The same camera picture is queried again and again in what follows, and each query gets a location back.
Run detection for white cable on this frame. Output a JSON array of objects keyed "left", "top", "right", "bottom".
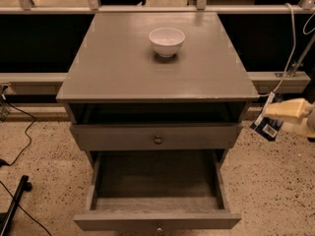
[{"left": 258, "top": 2, "right": 315, "bottom": 98}]

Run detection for closed grey top drawer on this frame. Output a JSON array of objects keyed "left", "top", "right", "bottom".
[{"left": 70, "top": 123, "right": 242, "bottom": 151}]

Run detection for brass top drawer knob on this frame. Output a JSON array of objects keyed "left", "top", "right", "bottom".
[{"left": 154, "top": 136, "right": 162, "bottom": 145}]

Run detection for white ceramic bowl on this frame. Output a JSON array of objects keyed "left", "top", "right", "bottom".
[{"left": 149, "top": 28, "right": 185, "bottom": 57}]

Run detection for grey wooden drawer cabinet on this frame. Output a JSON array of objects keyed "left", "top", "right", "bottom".
[{"left": 57, "top": 12, "right": 258, "bottom": 160}]

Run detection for black wheeled stand base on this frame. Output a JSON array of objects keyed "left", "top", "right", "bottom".
[{"left": 0, "top": 175, "right": 32, "bottom": 236}]

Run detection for grey metal railing frame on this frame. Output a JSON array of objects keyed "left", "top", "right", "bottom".
[{"left": 0, "top": 0, "right": 314, "bottom": 95}]

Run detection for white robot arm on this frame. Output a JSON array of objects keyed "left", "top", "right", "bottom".
[{"left": 263, "top": 98, "right": 315, "bottom": 139}]

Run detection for black floor cable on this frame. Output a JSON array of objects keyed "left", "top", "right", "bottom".
[{"left": 0, "top": 93, "right": 37, "bottom": 167}]

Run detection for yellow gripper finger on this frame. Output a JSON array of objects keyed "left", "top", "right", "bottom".
[
  {"left": 282, "top": 118, "right": 315, "bottom": 139},
  {"left": 264, "top": 98, "right": 314, "bottom": 119}
]

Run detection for open grey middle drawer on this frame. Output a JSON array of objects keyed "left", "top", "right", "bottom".
[{"left": 74, "top": 150, "right": 241, "bottom": 231}]

